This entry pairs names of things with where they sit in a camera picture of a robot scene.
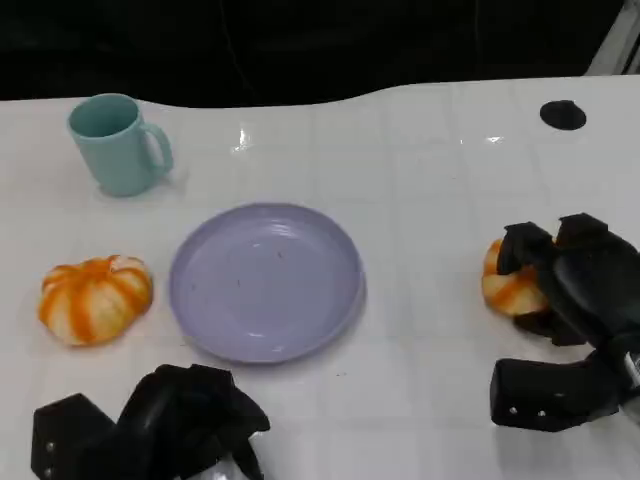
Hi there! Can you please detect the white metal frame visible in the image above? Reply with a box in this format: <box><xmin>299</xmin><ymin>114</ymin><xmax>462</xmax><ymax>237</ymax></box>
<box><xmin>583</xmin><ymin>0</ymin><xmax>640</xmax><ymax>77</ymax></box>

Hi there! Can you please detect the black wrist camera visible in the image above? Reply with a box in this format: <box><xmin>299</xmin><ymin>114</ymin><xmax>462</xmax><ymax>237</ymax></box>
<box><xmin>30</xmin><ymin>393</ymin><xmax>121</xmax><ymax>480</ymax></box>
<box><xmin>489</xmin><ymin>356</ymin><xmax>625</xmax><ymax>433</ymax></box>

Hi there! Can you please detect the black round table grommet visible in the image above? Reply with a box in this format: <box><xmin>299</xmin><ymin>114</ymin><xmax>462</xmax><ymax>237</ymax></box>
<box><xmin>539</xmin><ymin>99</ymin><xmax>588</xmax><ymax>132</ymax></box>

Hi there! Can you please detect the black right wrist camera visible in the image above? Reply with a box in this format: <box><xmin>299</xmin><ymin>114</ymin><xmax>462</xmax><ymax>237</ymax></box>
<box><xmin>489</xmin><ymin>356</ymin><xmax>625</xmax><ymax>433</ymax></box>

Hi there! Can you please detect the lilac plate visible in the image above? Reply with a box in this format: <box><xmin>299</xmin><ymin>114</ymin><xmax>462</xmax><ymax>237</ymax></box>
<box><xmin>168</xmin><ymin>201</ymin><xmax>368</xmax><ymax>365</ymax></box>

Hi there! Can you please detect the black backdrop cloth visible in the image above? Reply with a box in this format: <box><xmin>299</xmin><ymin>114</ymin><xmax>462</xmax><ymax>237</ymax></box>
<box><xmin>0</xmin><ymin>0</ymin><xmax>619</xmax><ymax>110</ymax></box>

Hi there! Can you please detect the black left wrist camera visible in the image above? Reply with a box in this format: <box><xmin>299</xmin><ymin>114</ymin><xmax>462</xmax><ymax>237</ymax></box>
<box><xmin>30</xmin><ymin>393</ymin><xmax>121</xmax><ymax>480</ymax></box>

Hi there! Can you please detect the pale green mug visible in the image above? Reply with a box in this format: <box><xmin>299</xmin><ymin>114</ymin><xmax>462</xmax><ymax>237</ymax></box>
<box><xmin>67</xmin><ymin>93</ymin><xmax>175</xmax><ymax>198</ymax></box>

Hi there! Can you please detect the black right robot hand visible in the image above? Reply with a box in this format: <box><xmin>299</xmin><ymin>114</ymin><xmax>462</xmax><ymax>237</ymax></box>
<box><xmin>501</xmin><ymin>212</ymin><xmax>640</xmax><ymax>349</ymax></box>

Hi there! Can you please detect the orange and white bread roll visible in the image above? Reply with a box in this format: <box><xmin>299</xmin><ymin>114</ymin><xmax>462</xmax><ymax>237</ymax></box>
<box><xmin>38</xmin><ymin>254</ymin><xmax>155</xmax><ymax>348</ymax></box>
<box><xmin>481</xmin><ymin>237</ymin><xmax>551</xmax><ymax>317</ymax></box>

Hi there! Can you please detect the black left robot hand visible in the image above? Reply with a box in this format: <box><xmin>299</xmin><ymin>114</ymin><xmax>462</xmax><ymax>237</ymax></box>
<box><xmin>115</xmin><ymin>363</ymin><xmax>272</xmax><ymax>480</ymax></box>

